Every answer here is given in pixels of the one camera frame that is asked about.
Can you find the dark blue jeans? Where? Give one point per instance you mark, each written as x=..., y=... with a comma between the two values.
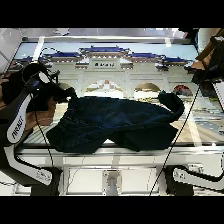
x=116, y=121

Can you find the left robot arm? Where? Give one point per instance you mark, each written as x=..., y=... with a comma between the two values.
x=19, y=121

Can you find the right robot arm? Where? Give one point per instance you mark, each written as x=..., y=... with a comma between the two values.
x=200, y=176

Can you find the silver frame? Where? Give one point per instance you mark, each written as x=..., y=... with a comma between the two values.
x=113, y=163

